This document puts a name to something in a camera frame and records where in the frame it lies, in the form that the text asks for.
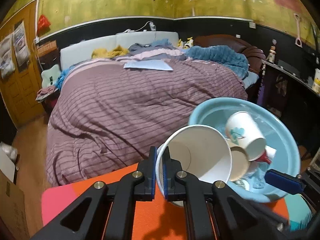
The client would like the white lotion tube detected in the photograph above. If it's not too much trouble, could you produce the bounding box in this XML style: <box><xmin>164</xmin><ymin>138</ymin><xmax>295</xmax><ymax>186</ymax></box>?
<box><xmin>265</xmin><ymin>145</ymin><xmax>277</xmax><ymax>162</ymax></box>

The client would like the white paper cup green print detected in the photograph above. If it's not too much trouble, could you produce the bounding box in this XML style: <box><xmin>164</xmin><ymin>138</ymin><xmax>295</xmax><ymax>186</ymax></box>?
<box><xmin>155</xmin><ymin>125</ymin><xmax>232</xmax><ymax>194</ymax></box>

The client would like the brown paper cup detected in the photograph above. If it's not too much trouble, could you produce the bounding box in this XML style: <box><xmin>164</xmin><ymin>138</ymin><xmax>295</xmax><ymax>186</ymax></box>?
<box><xmin>227</xmin><ymin>140</ymin><xmax>250</xmax><ymax>181</ymax></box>

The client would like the clear crumpled plastic wrap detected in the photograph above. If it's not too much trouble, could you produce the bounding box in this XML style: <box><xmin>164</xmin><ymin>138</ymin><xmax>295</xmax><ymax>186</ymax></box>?
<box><xmin>233</xmin><ymin>169</ymin><xmax>266</xmax><ymax>192</ymax></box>

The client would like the light blue plastic basin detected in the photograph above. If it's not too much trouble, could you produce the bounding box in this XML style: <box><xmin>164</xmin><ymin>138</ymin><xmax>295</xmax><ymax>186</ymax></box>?
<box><xmin>188</xmin><ymin>98</ymin><xmax>300</xmax><ymax>203</ymax></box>

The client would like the purple striped quilt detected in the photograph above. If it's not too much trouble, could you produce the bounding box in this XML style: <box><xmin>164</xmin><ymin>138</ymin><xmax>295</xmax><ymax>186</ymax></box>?
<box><xmin>46</xmin><ymin>59</ymin><xmax>248</xmax><ymax>186</ymax></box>

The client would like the dark side table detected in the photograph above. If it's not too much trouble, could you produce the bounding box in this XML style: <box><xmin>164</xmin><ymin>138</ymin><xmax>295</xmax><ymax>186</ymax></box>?
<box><xmin>257</xmin><ymin>61</ymin><xmax>319</xmax><ymax>158</ymax></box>

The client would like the white kettle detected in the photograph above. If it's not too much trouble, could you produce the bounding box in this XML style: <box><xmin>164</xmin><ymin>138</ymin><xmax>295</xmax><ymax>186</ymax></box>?
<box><xmin>312</xmin><ymin>68</ymin><xmax>320</xmax><ymax>95</ymax></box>

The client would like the white paper sheet on bed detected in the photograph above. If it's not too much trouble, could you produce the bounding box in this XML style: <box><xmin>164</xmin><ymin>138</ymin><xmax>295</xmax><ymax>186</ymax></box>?
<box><xmin>124</xmin><ymin>60</ymin><xmax>173</xmax><ymax>71</ymax></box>

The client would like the yellow cloth on bed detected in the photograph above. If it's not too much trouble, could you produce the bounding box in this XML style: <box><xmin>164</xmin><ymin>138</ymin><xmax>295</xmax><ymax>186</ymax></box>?
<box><xmin>91</xmin><ymin>46</ymin><xmax>129</xmax><ymax>59</ymax></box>

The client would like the pale green pillow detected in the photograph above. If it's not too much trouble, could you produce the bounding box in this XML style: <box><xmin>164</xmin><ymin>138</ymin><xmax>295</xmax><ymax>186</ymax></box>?
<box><xmin>41</xmin><ymin>64</ymin><xmax>61</xmax><ymax>88</ymax></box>

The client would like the brown leather sofa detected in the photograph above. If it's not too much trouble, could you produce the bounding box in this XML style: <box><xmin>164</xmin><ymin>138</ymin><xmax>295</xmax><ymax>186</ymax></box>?
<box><xmin>194</xmin><ymin>34</ymin><xmax>266</xmax><ymax>74</ymax></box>

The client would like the white bed headboard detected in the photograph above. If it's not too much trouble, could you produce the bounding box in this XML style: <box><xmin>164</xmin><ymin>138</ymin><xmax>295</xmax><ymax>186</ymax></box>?
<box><xmin>60</xmin><ymin>31</ymin><xmax>179</xmax><ymax>70</ymax></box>

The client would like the blue fluffy blanket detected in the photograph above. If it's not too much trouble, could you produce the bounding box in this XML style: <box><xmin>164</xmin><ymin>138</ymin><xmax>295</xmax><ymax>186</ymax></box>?
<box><xmin>184</xmin><ymin>45</ymin><xmax>249</xmax><ymax>80</ymax></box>

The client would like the brown wooden door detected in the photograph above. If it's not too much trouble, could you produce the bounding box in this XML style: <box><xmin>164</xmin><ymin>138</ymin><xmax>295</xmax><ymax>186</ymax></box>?
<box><xmin>1</xmin><ymin>0</ymin><xmax>44</xmax><ymax>128</ymax></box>

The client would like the cardboard box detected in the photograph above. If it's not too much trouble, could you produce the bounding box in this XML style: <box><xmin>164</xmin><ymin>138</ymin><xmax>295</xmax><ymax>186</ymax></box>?
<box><xmin>0</xmin><ymin>172</ymin><xmax>30</xmax><ymax>239</ymax></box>

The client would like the hanging white bag right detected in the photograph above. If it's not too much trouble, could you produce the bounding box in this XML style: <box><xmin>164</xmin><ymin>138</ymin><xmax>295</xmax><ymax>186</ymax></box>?
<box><xmin>13</xmin><ymin>21</ymin><xmax>30</xmax><ymax>67</ymax></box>

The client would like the hanging white bag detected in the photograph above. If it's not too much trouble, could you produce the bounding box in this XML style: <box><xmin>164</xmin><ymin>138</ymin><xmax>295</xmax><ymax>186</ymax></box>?
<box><xmin>13</xmin><ymin>21</ymin><xmax>30</xmax><ymax>67</ymax></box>
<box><xmin>0</xmin><ymin>34</ymin><xmax>15</xmax><ymax>80</ymax></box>

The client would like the hanging white bag left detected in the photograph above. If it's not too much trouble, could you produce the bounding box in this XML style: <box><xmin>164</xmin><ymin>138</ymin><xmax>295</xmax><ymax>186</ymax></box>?
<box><xmin>0</xmin><ymin>34</ymin><xmax>15</xmax><ymax>80</ymax></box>

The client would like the red hanging ornament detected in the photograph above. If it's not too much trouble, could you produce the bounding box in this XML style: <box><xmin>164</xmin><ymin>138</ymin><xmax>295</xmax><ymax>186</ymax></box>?
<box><xmin>37</xmin><ymin>14</ymin><xmax>51</xmax><ymax>35</ymax></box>

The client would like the white charger cable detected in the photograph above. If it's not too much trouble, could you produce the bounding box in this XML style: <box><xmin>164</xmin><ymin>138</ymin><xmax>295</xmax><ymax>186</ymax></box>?
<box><xmin>122</xmin><ymin>21</ymin><xmax>157</xmax><ymax>34</ymax></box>

